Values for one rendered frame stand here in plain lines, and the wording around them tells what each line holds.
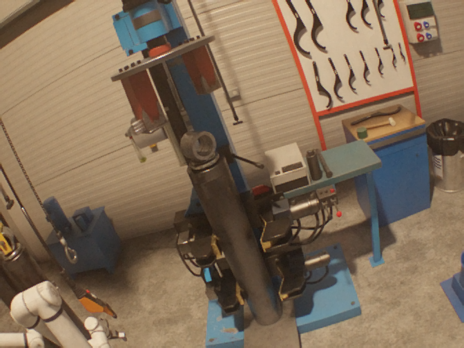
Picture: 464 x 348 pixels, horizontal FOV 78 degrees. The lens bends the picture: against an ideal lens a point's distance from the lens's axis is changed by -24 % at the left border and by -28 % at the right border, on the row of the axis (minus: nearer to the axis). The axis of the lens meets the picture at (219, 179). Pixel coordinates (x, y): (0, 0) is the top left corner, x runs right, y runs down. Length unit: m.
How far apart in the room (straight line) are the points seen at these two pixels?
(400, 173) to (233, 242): 1.78
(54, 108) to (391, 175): 3.80
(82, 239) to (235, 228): 2.46
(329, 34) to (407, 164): 1.62
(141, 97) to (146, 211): 2.98
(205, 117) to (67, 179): 2.82
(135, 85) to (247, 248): 1.13
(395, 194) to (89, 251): 3.37
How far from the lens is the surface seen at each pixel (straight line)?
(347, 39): 3.99
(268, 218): 2.23
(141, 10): 1.81
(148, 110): 1.76
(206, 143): 2.00
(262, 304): 2.52
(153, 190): 4.43
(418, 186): 3.46
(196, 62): 1.92
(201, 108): 2.30
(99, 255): 4.26
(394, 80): 4.28
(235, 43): 3.82
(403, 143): 3.17
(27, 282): 2.32
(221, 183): 1.96
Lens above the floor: 2.20
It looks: 24 degrees down
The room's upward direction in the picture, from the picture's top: 22 degrees counter-clockwise
